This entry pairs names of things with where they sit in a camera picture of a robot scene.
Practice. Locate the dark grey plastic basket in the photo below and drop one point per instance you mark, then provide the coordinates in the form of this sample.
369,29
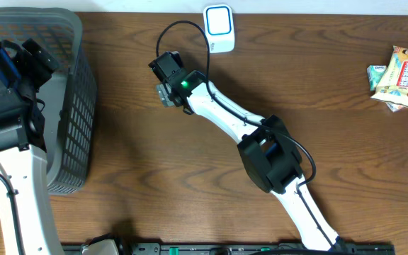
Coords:
70,95

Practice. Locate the orange wet wipes pack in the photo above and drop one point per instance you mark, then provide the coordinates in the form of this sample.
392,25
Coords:
393,87

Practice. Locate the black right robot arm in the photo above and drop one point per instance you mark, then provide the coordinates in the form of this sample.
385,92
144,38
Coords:
270,156

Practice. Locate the dark round-label can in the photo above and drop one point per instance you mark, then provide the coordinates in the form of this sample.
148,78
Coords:
163,95

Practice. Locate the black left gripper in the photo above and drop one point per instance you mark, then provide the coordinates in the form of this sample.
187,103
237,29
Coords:
39,54

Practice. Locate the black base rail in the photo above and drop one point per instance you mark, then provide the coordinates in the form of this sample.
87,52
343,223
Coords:
225,249

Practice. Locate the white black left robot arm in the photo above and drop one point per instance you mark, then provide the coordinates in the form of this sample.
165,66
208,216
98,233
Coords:
27,222

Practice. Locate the orange small snack pack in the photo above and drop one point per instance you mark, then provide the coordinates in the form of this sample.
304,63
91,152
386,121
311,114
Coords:
394,107

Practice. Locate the teal small tissue pack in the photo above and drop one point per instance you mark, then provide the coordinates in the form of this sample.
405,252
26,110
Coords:
375,74

